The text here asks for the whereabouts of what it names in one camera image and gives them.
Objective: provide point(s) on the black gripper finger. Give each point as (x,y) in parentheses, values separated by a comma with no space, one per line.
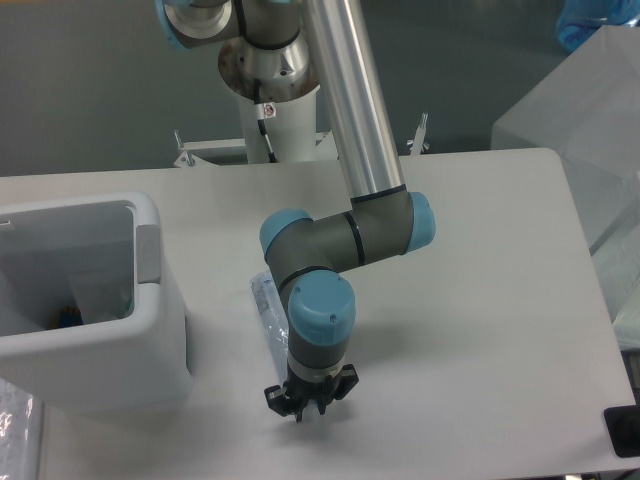
(285,402)
(335,388)

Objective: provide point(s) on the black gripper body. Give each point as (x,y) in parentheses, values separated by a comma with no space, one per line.
(300,392)

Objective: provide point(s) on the crushed clear plastic bottle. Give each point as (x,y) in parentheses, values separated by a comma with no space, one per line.
(273,319)

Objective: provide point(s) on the white tissue wrapper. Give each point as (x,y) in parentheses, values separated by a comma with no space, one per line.
(102,295)

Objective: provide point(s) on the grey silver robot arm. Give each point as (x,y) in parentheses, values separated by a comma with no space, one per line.
(280,50)

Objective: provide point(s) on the white plastic trash can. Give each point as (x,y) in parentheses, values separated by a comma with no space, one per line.
(138,360)

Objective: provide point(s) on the yellow blue item in bin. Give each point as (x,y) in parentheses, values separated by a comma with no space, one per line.
(67,317)

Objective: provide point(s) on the clear plastic sheet lower left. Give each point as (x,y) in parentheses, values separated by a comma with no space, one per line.
(21,432)

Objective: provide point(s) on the black device at table edge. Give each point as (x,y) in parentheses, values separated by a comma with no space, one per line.
(622,423)

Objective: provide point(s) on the blue plastic bag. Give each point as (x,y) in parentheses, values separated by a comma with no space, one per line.
(579,20)

